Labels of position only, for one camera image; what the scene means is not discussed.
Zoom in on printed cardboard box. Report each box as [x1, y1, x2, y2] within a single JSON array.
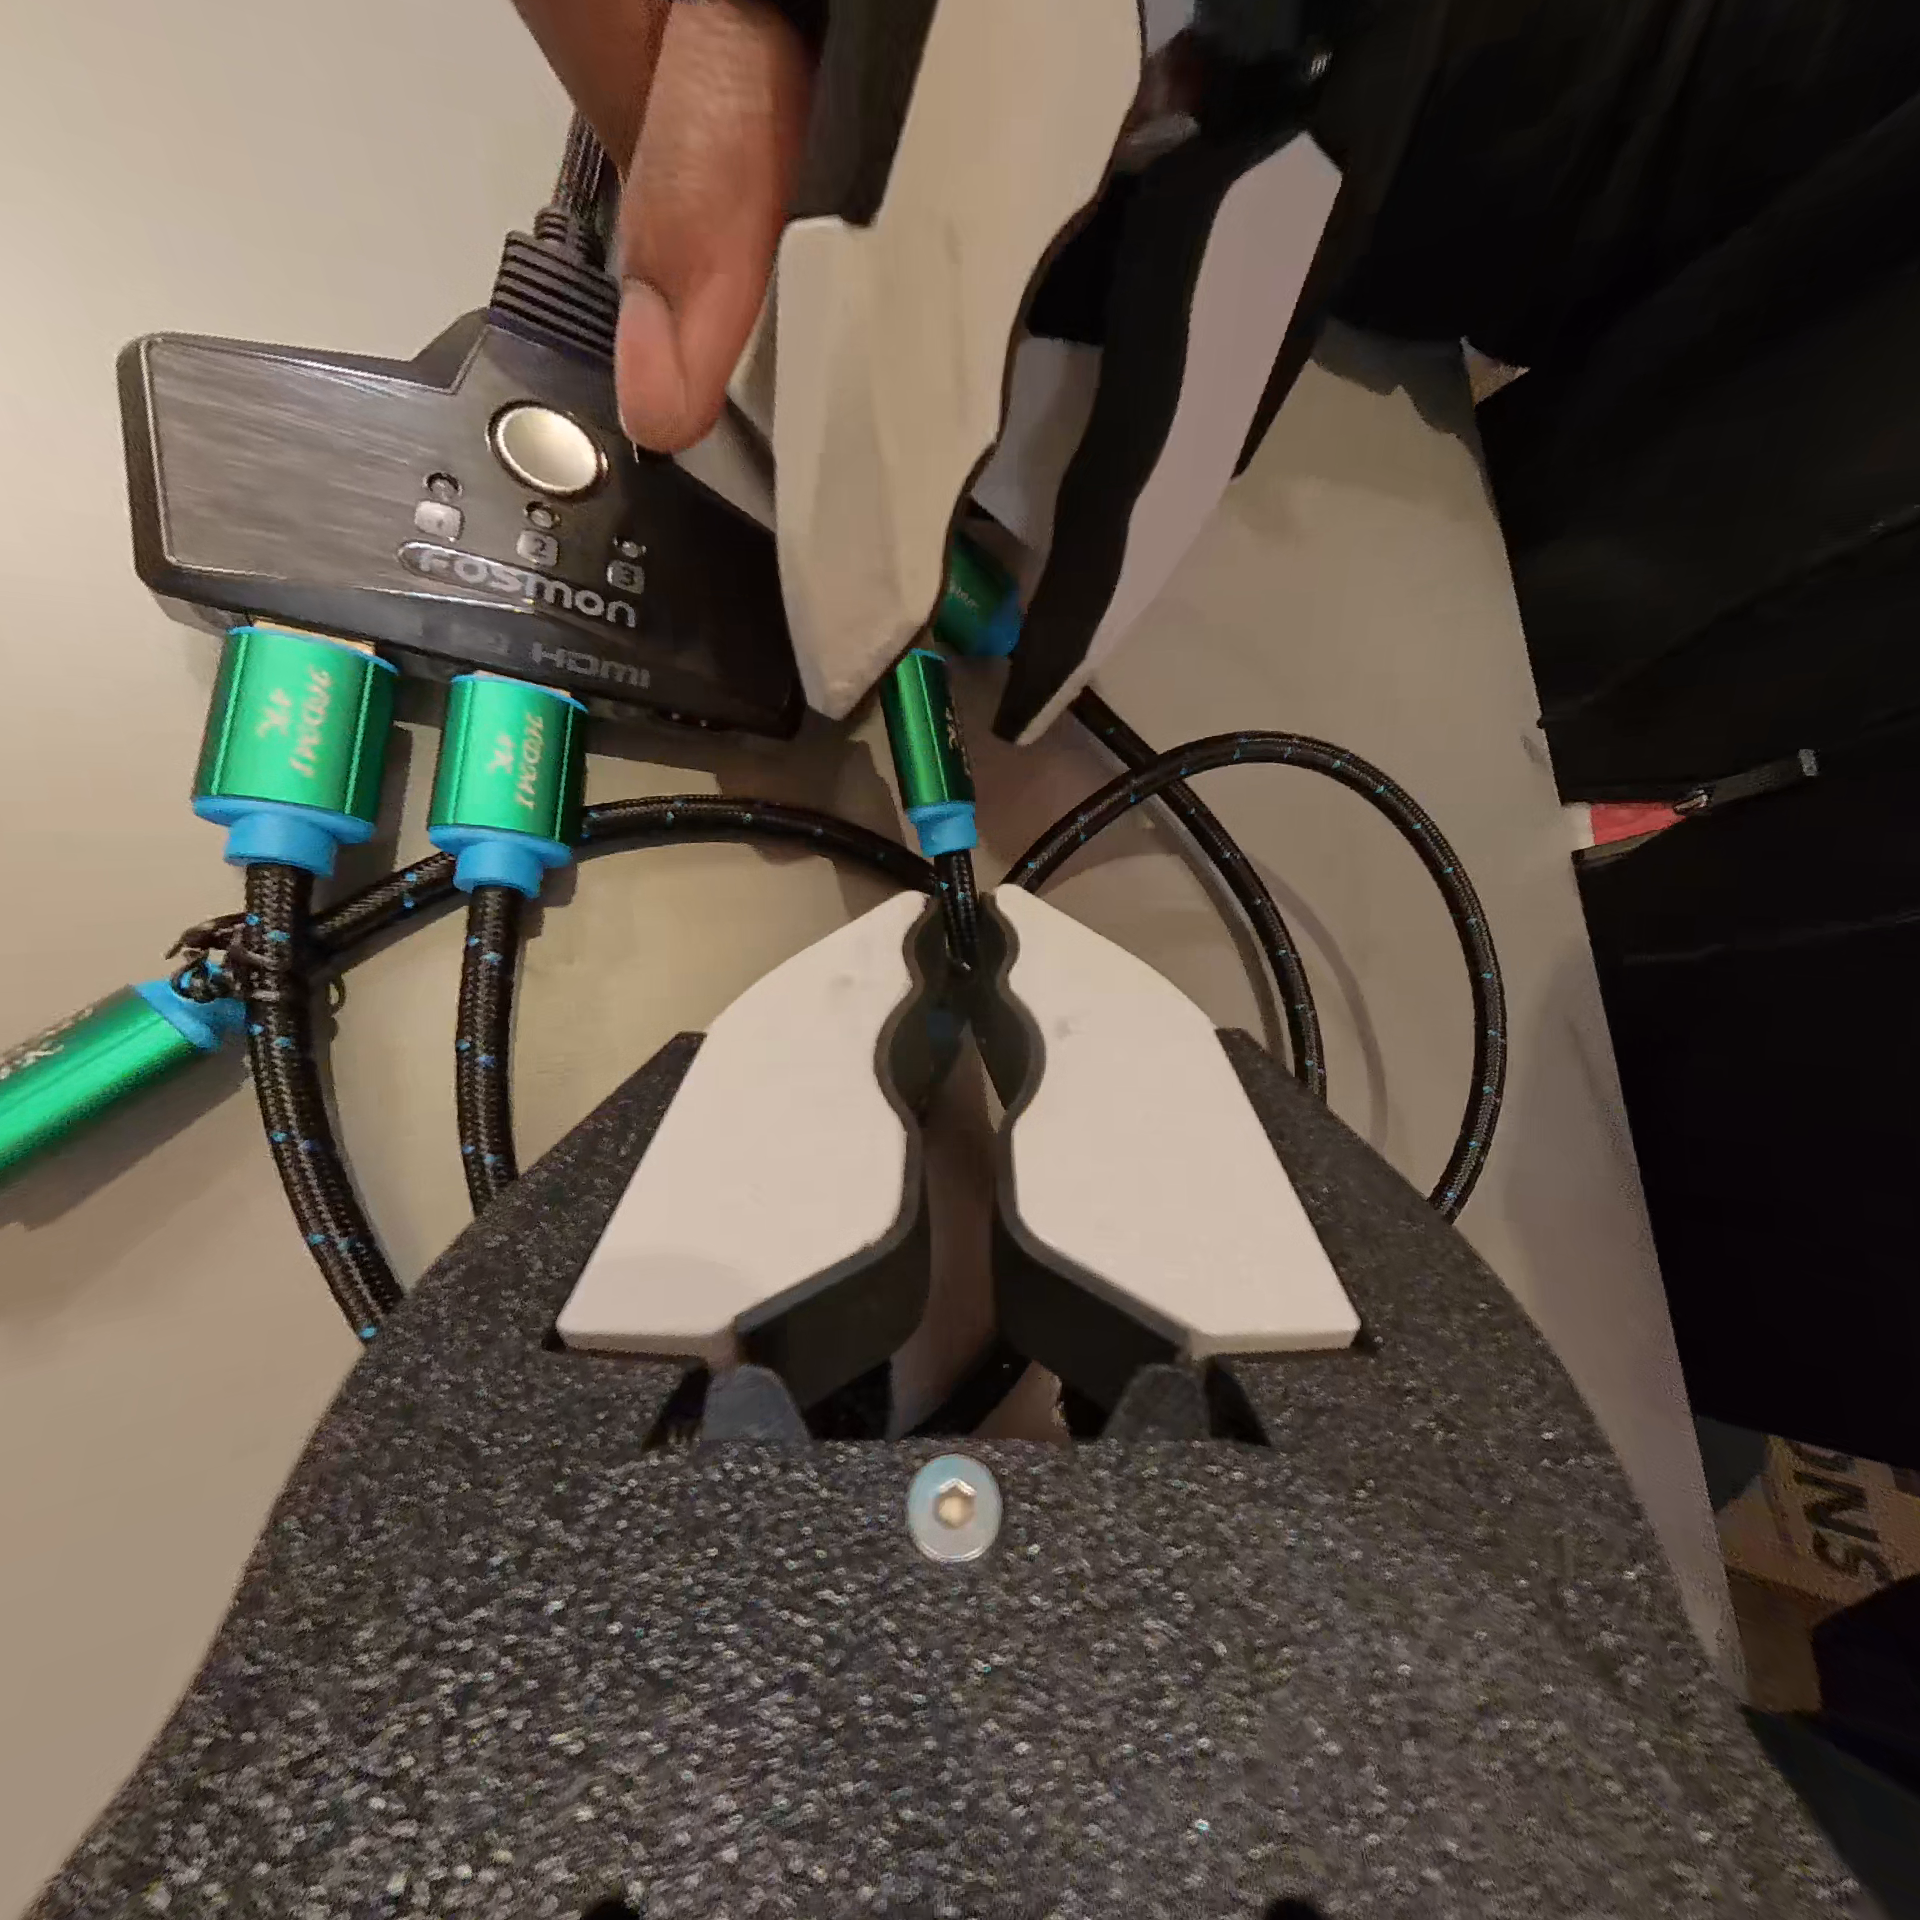
[[1710, 1433, 1920, 1711]]

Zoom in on black blue-flecked braided cable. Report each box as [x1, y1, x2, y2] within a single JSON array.
[[997, 725, 1509, 1225]]

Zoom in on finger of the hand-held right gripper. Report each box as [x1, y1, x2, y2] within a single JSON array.
[[988, 142, 1343, 752], [726, 0, 1151, 722]]

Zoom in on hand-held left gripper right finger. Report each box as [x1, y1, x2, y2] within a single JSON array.
[[987, 883, 1369, 1396]]

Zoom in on person's right hand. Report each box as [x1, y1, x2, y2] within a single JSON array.
[[508, 0, 823, 460]]

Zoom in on person's black jacket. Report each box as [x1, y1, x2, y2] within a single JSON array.
[[1308, 0, 1920, 1464]]

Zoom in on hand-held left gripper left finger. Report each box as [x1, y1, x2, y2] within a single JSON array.
[[551, 888, 935, 1367]]

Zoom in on black brushed switch box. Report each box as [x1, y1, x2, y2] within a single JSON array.
[[117, 112, 806, 741]]

